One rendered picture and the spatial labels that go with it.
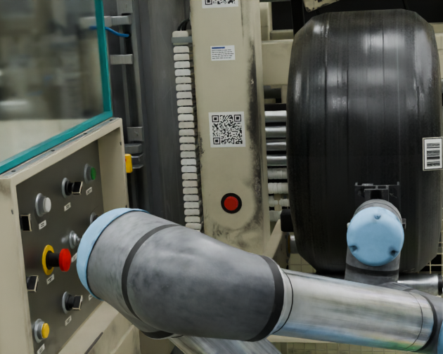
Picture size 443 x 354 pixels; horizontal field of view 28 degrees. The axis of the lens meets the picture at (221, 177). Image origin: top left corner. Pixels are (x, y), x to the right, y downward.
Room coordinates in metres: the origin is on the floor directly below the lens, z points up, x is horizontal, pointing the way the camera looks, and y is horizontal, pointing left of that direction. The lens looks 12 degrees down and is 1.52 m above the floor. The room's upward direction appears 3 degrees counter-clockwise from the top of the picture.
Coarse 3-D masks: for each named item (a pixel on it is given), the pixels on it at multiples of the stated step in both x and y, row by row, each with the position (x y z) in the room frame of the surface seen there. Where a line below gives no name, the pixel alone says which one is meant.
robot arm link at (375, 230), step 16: (368, 208) 1.20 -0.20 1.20; (384, 208) 1.20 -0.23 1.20; (352, 224) 1.17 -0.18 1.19; (368, 224) 1.15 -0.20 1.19; (384, 224) 1.15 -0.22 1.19; (400, 224) 1.18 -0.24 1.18; (352, 240) 1.16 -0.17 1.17; (368, 240) 1.15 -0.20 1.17; (384, 240) 1.15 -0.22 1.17; (400, 240) 1.15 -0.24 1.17; (352, 256) 1.18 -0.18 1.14; (368, 256) 1.15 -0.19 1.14; (384, 256) 1.14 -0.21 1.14
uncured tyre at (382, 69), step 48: (336, 48) 1.69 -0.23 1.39; (384, 48) 1.67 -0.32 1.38; (432, 48) 1.70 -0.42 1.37; (288, 96) 1.68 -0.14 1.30; (336, 96) 1.62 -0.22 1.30; (384, 96) 1.61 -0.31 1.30; (432, 96) 1.62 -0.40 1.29; (288, 144) 1.65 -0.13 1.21; (336, 144) 1.59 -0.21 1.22; (384, 144) 1.58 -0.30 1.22; (288, 192) 1.69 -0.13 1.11; (336, 192) 1.59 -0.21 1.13; (432, 192) 1.59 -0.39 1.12; (336, 240) 1.63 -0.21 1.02; (432, 240) 1.64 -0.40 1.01
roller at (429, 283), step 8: (400, 280) 1.69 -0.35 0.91; (408, 280) 1.69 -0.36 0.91; (416, 280) 1.68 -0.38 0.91; (424, 280) 1.68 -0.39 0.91; (432, 280) 1.68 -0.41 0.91; (440, 280) 1.67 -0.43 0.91; (416, 288) 1.68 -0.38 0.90; (424, 288) 1.67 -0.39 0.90; (432, 288) 1.67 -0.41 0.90; (440, 288) 1.67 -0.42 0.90
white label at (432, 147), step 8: (424, 144) 1.57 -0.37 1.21; (432, 144) 1.57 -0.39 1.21; (440, 144) 1.58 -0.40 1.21; (424, 152) 1.57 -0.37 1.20; (432, 152) 1.57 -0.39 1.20; (440, 152) 1.58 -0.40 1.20; (424, 160) 1.57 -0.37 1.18; (432, 160) 1.57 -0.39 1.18; (440, 160) 1.57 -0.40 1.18; (424, 168) 1.57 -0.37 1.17; (432, 168) 1.57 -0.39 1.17; (440, 168) 1.57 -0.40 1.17
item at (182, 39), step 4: (184, 20) 1.87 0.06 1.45; (188, 20) 1.87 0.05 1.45; (180, 24) 1.87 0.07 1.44; (184, 24) 1.88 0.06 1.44; (180, 28) 1.87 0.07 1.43; (184, 28) 1.88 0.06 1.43; (188, 36) 1.90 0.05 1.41; (172, 40) 1.86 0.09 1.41; (176, 40) 1.86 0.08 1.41; (180, 40) 1.85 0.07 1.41; (184, 40) 1.85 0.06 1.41; (188, 40) 1.85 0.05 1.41; (192, 40) 1.85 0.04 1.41
